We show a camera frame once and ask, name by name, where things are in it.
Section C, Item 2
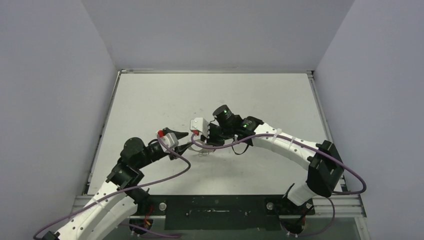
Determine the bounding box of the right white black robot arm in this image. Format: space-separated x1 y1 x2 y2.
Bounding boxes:
190 115 344 215

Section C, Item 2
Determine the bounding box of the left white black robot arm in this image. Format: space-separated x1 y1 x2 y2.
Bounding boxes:
42 128 191 240

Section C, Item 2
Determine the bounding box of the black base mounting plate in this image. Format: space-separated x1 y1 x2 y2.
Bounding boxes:
129 195 315 231

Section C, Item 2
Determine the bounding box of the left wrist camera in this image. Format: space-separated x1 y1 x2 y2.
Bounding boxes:
157 130 179 152

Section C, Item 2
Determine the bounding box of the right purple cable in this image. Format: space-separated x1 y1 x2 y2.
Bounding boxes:
190 130 367 238

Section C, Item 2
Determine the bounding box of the aluminium frame rail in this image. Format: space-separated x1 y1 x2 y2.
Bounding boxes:
67 194 367 220

